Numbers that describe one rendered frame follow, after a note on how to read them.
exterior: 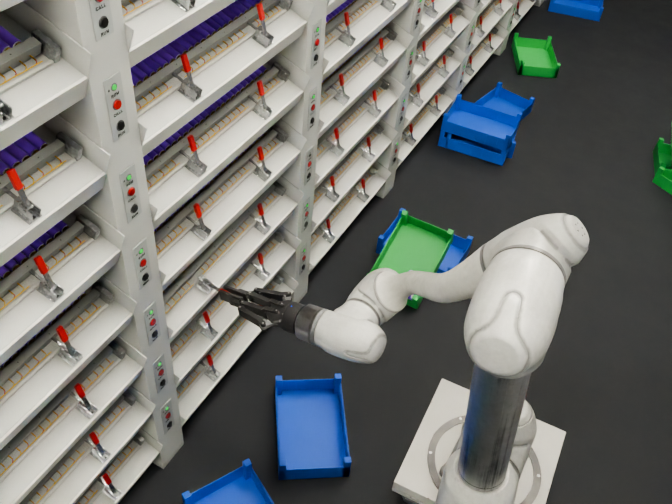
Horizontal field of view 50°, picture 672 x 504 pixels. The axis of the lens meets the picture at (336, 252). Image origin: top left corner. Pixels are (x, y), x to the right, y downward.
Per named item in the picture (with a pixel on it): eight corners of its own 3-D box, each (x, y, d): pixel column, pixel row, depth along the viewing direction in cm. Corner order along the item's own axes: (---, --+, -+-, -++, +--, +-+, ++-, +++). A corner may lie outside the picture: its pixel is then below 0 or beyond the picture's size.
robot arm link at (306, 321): (333, 328, 178) (312, 321, 180) (330, 302, 172) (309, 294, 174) (314, 353, 172) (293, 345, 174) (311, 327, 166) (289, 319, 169)
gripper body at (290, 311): (294, 342, 174) (262, 331, 178) (312, 320, 179) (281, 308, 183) (291, 321, 169) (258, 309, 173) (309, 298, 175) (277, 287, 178)
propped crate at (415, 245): (417, 309, 252) (417, 301, 245) (366, 286, 258) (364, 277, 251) (453, 240, 262) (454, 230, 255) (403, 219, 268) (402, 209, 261)
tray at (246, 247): (293, 212, 218) (304, 193, 210) (165, 347, 178) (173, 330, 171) (241, 171, 218) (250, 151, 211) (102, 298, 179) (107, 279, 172)
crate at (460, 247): (469, 252, 275) (473, 236, 269) (449, 284, 262) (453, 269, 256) (398, 222, 284) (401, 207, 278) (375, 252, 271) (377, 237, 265)
